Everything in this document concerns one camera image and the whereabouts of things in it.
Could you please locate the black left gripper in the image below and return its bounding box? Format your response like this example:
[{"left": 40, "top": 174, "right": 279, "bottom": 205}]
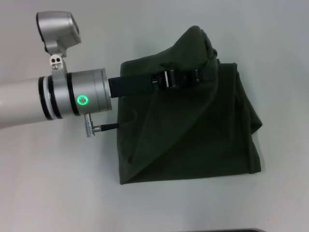
[{"left": 108, "top": 67, "right": 217, "bottom": 99}]

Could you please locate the dark rounded base edge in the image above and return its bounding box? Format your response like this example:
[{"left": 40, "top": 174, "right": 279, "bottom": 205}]
[{"left": 216, "top": 227, "right": 264, "bottom": 232}]

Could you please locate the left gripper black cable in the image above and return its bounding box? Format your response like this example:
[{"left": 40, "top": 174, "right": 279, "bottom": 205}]
[{"left": 83, "top": 113, "right": 121, "bottom": 138}]

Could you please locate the dark green FREE t-shirt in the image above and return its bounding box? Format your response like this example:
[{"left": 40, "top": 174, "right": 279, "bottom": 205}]
[{"left": 118, "top": 26, "right": 263, "bottom": 187}]

